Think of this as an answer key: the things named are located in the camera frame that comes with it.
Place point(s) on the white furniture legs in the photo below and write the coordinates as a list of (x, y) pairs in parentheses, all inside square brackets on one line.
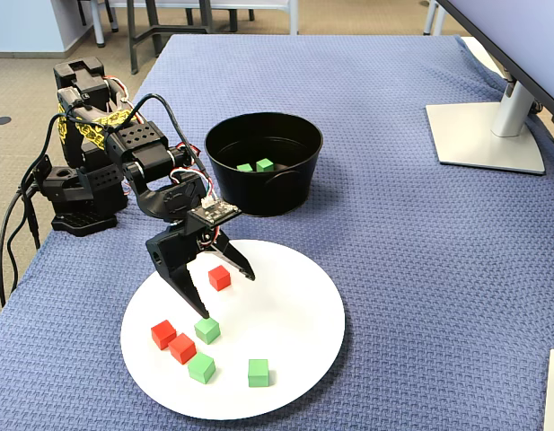
[(428, 20)]

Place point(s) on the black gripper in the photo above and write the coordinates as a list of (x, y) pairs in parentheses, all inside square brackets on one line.
[(172, 252)]

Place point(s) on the white round plate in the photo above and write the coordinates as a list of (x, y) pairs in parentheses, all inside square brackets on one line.
[(281, 341)]

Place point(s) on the black chair legs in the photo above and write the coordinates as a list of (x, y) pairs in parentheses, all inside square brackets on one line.
[(114, 20)]

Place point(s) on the dark furniture legs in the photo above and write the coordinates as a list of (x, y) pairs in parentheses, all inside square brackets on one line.
[(234, 22)]

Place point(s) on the green cube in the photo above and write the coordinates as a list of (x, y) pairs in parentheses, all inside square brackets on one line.
[(264, 165), (258, 373), (244, 168), (208, 331), (201, 368)]

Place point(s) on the black round floor outlet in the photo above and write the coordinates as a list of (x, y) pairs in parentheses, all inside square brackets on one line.
[(2, 120)]

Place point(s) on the black wrist camera board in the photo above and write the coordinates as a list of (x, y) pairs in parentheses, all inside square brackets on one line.
[(213, 214)]

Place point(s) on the computer monitor screen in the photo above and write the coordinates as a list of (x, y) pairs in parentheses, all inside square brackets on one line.
[(519, 36)]

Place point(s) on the black metal bucket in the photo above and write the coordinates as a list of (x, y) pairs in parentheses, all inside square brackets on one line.
[(258, 193)]

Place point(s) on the silver monitor stand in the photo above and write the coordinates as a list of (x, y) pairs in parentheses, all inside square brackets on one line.
[(483, 143)]

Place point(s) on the dark grey table frame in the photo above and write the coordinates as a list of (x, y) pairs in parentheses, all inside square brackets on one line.
[(134, 45)]

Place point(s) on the blue woven tablecloth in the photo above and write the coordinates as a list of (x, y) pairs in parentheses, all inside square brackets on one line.
[(393, 269)]

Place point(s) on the red cube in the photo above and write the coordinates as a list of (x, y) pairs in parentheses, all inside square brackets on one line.
[(182, 348), (163, 334), (219, 278)]

